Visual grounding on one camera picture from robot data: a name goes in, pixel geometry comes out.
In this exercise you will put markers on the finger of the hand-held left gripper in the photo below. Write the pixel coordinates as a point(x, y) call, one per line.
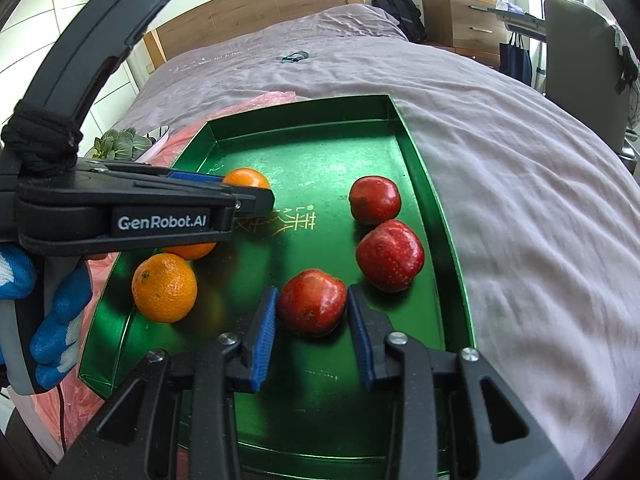
point(200, 177)
point(255, 202)

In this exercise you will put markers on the wooden headboard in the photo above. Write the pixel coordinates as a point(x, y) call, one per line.
point(250, 15)

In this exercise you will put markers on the person's left hand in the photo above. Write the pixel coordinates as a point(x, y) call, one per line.
point(65, 320)

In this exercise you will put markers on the orange mandarin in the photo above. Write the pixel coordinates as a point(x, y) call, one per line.
point(190, 251)
point(245, 180)
point(164, 287)

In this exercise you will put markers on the wooden dresser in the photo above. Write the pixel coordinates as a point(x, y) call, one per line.
point(460, 25)

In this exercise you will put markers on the black backpack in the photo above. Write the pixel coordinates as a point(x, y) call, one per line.
point(400, 15)

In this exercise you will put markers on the small dark object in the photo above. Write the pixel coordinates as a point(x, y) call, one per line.
point(294, 57)

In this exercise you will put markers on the green leafy vegetable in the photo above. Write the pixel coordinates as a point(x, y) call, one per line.
point(117, 142)

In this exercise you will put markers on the grey desk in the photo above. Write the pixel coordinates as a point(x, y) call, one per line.
point(517, 17)

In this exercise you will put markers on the pink plastic sheet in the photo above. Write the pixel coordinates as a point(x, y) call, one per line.
point(80, 410)

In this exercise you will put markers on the red apple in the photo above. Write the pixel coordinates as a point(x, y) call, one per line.
point(390, 255)
point(375, 200)
point(312, 302)

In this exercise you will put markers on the grey chair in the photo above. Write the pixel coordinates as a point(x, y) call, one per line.
point(580, 75)

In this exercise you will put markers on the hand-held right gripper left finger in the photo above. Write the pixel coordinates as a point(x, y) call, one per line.
point(265, 340)

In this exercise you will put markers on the navy bag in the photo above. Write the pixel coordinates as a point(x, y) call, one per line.
point(515, 60)

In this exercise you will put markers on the green metal tray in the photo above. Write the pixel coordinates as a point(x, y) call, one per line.
point(310, 160)

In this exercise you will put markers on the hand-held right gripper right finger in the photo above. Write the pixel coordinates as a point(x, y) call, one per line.
point(360, 340)

